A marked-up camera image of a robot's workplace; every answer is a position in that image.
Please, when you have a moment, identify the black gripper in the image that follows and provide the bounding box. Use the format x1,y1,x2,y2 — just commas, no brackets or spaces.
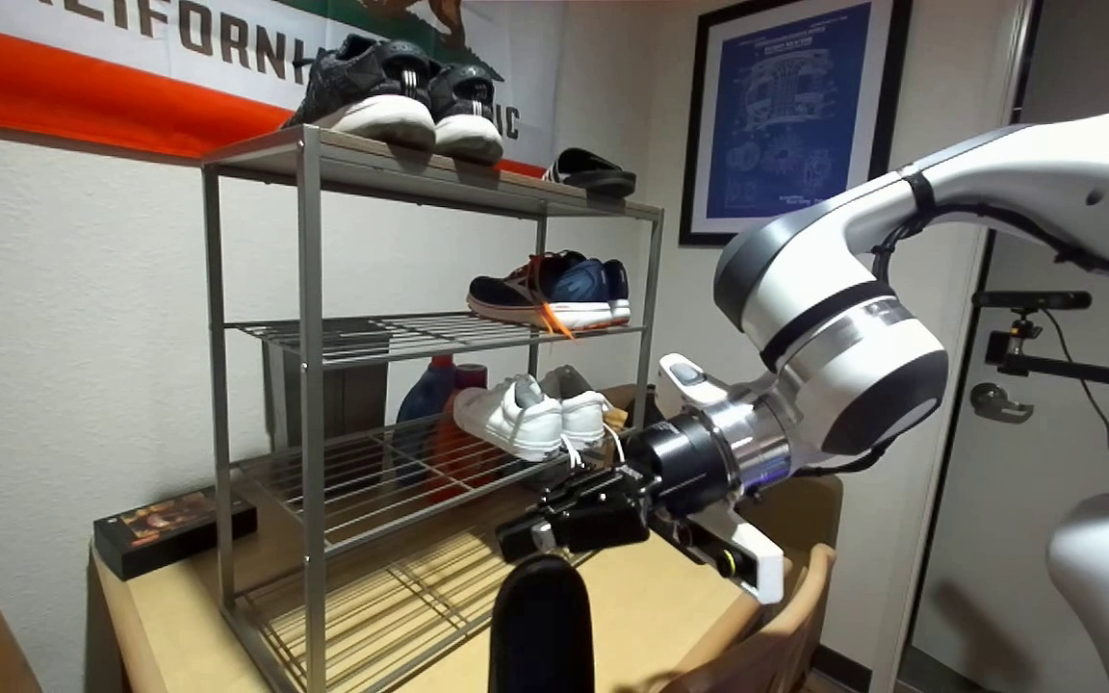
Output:
495,457,661,571

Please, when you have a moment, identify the plain black slide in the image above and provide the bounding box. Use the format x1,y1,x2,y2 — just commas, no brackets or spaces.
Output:
546,142,643,204

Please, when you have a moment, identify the black camera mount rod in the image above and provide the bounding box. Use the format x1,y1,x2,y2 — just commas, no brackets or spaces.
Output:
970,284,1109,400

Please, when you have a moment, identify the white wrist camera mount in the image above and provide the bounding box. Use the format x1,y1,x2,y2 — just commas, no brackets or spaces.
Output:
652,352,795,610

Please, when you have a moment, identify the white door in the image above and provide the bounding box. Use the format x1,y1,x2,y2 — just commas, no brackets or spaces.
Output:
895,243,1109,693

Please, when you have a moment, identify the black slide with white stripes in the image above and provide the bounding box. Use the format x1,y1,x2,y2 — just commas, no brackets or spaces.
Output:
484,552,602,693

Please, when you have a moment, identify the dark patterned box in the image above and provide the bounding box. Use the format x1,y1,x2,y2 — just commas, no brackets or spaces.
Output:
87,484,263,584

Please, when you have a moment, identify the grey storage bin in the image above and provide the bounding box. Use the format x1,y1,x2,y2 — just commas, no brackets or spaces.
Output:
254,321,395,453

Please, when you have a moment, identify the California Republic flag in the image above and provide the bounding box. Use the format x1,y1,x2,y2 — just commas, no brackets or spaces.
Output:
0,0,570,185

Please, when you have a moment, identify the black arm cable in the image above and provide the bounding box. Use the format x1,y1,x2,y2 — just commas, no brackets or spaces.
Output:
899,164,1105,276

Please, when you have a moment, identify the silver door handle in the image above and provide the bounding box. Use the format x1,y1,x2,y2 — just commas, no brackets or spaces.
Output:
967,376,1040,429

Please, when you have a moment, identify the grey metal shoe rack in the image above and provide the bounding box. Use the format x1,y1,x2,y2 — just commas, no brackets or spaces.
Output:
202,118,665,693

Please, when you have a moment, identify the black sneaker with white sole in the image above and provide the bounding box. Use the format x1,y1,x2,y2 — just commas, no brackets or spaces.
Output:
285,30,438,153
418,56,510,164

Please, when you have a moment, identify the thin black hanging cable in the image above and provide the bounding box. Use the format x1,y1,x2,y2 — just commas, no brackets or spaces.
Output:
1040,305,1109,500

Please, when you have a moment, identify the framed blue poster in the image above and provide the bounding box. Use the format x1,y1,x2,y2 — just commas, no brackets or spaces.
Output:
673,0,915,250

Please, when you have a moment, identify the navy blue sneaker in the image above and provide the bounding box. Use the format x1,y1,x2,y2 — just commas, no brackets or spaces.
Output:
462,250,587,343
538,250,635,331

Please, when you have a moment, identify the blue red sneaker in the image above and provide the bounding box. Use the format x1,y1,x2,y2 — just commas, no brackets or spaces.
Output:
393,352,494,430

